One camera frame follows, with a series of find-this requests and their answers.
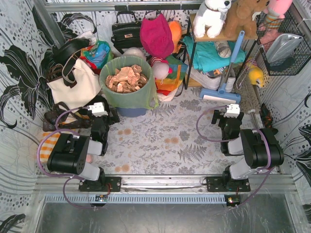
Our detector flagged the green trash bag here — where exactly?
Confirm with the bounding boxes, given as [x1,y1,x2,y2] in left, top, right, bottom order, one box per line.
[99,56,159,110]

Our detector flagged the blue trash bin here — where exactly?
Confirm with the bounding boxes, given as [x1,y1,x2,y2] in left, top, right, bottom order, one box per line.
[116,107,147,117]

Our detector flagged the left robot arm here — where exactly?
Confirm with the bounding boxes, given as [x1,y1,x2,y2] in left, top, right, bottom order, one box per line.
[47,109,121,194]

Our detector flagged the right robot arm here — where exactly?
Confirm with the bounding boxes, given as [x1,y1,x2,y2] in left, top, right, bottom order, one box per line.
[207,110,284,193]

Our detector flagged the rainbow striped bag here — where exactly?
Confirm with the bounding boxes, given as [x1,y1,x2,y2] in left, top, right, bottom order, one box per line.
[155,55,188,96]

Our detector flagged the cream canvas tote bag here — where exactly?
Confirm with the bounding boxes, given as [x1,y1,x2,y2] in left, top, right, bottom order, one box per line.
[48,59,101,109]

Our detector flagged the magenta cloth bag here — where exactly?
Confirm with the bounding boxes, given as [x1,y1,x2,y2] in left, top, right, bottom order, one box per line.
[140,13,174,59]

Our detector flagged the colorful printed bag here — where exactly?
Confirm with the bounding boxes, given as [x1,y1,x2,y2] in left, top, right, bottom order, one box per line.
[80,41,114,70]

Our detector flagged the crumpled brown paper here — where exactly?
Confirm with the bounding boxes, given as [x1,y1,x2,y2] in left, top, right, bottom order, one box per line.
[105,65,148,94]

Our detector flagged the pink white plush doll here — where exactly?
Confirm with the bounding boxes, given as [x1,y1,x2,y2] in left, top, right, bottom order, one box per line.
[150,56,173,80]

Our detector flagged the cream plush bear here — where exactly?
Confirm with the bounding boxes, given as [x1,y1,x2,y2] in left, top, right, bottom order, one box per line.
[122,47,146,61]

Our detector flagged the blue floor mop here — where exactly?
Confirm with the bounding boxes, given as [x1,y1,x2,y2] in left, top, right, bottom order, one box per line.
[199,30,245,105]

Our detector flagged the teal folded cloth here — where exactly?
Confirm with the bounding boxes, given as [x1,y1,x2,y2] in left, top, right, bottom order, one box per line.
[183,36,246,72]

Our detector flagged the pink pouch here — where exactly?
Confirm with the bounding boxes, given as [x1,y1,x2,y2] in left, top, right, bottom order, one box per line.
[86,155,93,163]

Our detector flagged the brown patterned handbag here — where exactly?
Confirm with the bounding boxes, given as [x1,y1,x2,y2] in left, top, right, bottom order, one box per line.
[42,102,92,132]

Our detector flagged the black leather handbag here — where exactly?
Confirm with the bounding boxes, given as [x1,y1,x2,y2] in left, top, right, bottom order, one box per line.
[111,11,143,53]

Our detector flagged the orange plush toy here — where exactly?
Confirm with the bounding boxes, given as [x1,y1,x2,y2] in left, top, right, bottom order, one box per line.
[168,21,182,53]

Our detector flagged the yellow plush toy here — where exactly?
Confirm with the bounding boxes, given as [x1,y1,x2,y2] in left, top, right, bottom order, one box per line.
[246,60,264,88]

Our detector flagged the orange checkered cloth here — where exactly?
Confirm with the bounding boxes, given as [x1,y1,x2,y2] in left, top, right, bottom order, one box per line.
[40,133,60,163]

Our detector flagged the white plush dog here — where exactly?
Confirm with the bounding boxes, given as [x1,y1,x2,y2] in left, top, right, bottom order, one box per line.
[193,0,232,38]

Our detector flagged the black round hat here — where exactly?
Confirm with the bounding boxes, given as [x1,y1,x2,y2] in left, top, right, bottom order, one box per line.
[52,38,90,65]

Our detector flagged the black metal shelf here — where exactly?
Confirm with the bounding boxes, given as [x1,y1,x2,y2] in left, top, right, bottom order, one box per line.
[182,13,259,90]

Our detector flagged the brown teddy bear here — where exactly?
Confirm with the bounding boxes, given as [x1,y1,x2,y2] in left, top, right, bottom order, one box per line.
[223,0,270,39]

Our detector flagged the silver foil pouch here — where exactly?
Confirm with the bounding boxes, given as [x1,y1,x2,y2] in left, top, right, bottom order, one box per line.
[266,33,303,63]

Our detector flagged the pink plush toy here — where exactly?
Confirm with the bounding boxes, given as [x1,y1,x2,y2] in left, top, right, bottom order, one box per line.
[263,0,293,24]

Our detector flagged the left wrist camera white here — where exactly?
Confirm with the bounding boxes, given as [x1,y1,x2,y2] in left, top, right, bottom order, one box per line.
[87,102,108,117]

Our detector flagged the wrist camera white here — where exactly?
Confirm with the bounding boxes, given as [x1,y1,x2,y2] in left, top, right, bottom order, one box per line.
[87,102,108,117]
[224,103,240,118]

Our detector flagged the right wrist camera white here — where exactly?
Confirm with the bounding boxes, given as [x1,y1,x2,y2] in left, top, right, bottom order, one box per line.
[224,103,240,118]

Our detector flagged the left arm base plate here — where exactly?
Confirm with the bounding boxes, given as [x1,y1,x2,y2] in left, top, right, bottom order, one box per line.
[78,177,121,193]

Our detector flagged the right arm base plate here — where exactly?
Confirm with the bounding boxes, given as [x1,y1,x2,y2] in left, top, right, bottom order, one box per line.
[205,176,251,192]

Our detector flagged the black wire basket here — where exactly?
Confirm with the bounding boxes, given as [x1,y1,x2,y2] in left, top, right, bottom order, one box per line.
[257,12,311,76]

